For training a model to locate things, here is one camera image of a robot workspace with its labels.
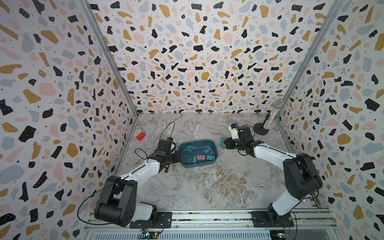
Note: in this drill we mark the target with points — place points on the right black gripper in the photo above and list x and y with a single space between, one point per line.
228 143

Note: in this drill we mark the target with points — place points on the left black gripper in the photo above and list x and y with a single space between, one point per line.
177 156

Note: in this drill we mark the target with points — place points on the teal plastic storage box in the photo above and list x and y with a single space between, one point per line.
198 149

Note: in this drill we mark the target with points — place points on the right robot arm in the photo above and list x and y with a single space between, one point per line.
301 176

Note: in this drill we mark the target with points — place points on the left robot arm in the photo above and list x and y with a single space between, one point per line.
118 203

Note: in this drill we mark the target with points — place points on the glitter microphone on black stand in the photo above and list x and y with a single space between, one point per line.
263 128

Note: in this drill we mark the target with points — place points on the red small block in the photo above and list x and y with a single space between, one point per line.
141 136

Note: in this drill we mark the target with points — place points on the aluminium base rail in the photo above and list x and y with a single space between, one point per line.
245 224

